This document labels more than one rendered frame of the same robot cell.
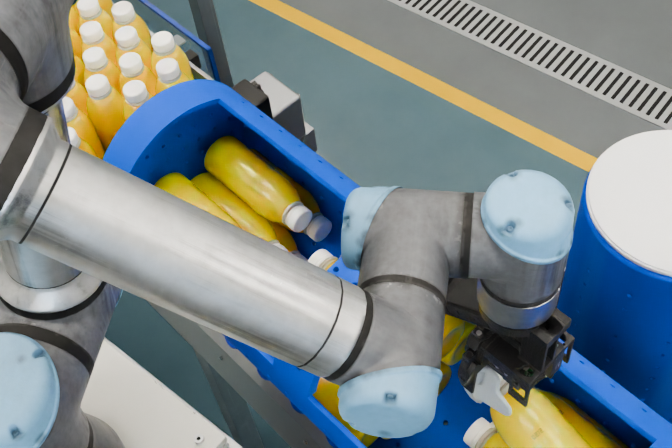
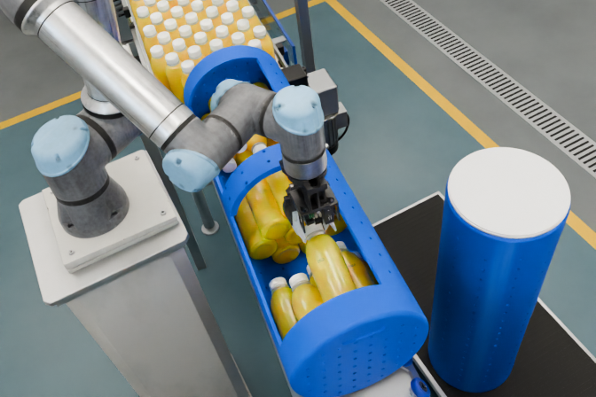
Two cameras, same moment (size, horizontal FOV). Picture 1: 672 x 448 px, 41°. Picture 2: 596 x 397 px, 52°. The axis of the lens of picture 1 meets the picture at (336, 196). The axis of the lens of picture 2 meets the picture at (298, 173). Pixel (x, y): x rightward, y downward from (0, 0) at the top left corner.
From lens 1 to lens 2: 48 cm
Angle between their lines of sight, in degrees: 16
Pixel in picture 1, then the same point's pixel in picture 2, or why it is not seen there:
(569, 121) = not seen: hidden behind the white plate
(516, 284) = (286, 145)
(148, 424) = (145, 199)
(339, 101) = (403, 118)
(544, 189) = (306, 95)
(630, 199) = (476, 180)
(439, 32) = (484, 93)
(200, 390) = not seen: hidden behind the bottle
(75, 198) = (59, 20)
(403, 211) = (240, 91)
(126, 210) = (81, 33)
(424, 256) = (237, 112)
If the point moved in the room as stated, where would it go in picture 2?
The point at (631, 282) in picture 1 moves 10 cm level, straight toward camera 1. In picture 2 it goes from (458, 229) to (429, 253)
